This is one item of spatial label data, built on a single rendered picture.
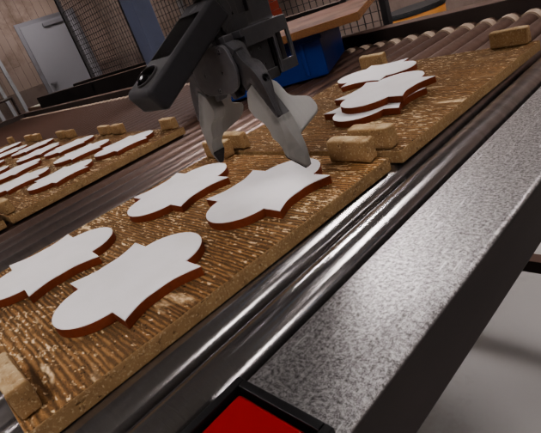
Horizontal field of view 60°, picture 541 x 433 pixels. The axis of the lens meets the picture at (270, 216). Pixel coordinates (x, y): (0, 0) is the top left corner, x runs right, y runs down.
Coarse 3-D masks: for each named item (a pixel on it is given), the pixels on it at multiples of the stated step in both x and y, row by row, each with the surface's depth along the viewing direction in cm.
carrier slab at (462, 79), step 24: (504, 48) 76; (528, 48) 71; (432, 72) 77; (456, 72) 73; (480, 72) 68; (504, 72) 67; (336, 96) 84; (432, 96) 66; (456, 96) 62; (480, 96) 63; (312, 120) 75; (384, 120) 63; (408, 120) 60; (432, 120) 57; (264, 144) 72; (312, 144) 64; (408, 144) 53
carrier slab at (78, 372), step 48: (336, 192) 47; (144, 240) 53; (240, 240) 45; (288, 240) 43; (192, 288) 40; (240, 288) 40; (0, 336) 43; (48, 336) 40; (96, 336) 38; (144, 336) 36; (48, 384) 34; (96, 384) 33; (48, 432) 31
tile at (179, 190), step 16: (176, 176) 68; (192, 176) 65; (208, 176) 63; (224, 176) 63; (144, 192) 66; (160, 192) 64; (176, 192) 61; (192, 192) 59; (208, 192) 60; (144, 208) 60; (160, 208) 58; (176, 208) 57
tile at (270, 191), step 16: (256, 176) 57; (272, 176) 55; (288, 176) 53; (304, 176) 51; (320, 176) 50; (224, 192) 55; (240, 192) 53; (256, 192) 52; (272, 192) 50; (288, 192) 49; (304, 192) 49; (224, 208) 51; (240, 208) 49; (256, 208) 48; (272, 208) 46; (288, 208) 47; (224, 224) 48; (240, 224) 47
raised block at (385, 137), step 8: (352, 128) 56; (360, 128) 55; (368, 128) 54; (376, 128) 53; (384, 128) 52; (392, 128) 52; (376, 136) 53; (384, 136) 52; (392, 136) 53; (376, 144) 54; (384, 144) 53; (392, 144) 53
